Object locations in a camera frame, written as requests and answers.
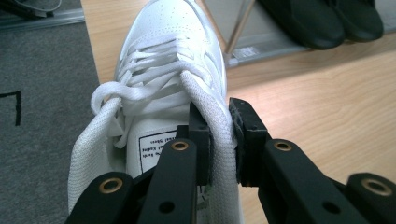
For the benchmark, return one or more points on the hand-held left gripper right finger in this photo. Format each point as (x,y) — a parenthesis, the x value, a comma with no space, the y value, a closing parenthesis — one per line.
(249,140)

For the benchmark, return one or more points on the black slipper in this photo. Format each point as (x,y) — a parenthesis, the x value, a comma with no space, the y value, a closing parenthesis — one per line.
(358,21)
(305,21)

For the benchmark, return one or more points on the metal shoe rack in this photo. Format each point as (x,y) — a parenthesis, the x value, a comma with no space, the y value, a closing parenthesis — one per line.
(271,49)

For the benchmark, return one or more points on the white sneaker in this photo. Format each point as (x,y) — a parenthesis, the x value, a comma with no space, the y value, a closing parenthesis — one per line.
(174,37)

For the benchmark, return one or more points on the black tape mark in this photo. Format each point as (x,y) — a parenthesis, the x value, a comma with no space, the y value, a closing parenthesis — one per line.
(17,105)

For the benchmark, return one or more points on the metal floor rail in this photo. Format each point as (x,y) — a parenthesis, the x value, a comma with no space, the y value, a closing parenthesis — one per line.
(40,19)

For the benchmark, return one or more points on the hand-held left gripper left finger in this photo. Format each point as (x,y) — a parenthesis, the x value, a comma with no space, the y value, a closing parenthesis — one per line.
(200,140)

